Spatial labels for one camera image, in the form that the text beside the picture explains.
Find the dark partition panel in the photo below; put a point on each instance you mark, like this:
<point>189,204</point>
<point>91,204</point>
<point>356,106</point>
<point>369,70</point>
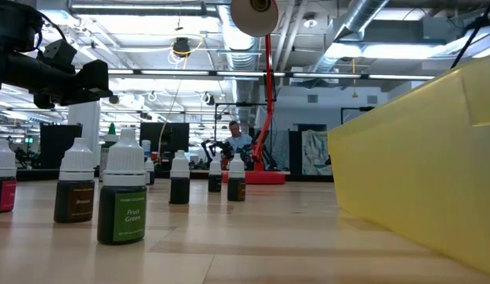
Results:
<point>295,152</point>

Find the black upright panel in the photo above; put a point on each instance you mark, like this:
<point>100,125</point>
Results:
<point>49,144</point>

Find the black neighbouring robot arm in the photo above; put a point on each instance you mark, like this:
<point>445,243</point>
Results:
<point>270,159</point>
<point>213,150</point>

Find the black metal frame rig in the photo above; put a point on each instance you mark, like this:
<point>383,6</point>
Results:
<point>236,104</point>

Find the silver spiral air duct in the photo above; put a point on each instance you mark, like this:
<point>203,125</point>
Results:
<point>240,59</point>
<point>363,13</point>

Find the small pink-label dropper bottle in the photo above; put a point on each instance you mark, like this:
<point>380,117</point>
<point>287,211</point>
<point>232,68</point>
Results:
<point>4,193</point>

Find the large green-capped colouring bottle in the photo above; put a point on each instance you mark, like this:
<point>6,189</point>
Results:
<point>111,139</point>

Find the small white-capped dropper bottle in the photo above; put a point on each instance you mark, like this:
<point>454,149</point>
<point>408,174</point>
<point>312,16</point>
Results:
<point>236,189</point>
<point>215,183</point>
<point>149,173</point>
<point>180,189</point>

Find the red desk lamp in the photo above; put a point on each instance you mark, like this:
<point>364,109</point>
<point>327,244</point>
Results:
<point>268,79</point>

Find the small fruit green dropper bottle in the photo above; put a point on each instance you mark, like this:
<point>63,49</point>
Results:
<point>122,213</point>

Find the yellow translucent plastic bin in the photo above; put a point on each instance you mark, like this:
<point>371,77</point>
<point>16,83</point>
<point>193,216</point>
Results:
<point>426,158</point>

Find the white square column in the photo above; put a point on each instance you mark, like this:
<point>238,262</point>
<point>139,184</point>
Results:
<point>84,126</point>

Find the black monitor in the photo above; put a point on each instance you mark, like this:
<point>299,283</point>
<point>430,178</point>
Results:
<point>169,136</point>

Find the small brown dropper bottle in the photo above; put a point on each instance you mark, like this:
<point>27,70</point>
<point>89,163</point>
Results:
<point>75,197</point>

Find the person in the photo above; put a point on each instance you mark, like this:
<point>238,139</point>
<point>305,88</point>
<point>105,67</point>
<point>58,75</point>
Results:
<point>238,140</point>

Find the long light rail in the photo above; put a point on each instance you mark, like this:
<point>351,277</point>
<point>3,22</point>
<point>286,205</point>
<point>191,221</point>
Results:
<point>248,73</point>

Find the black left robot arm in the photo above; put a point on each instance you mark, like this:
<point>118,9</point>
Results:
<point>12,27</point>

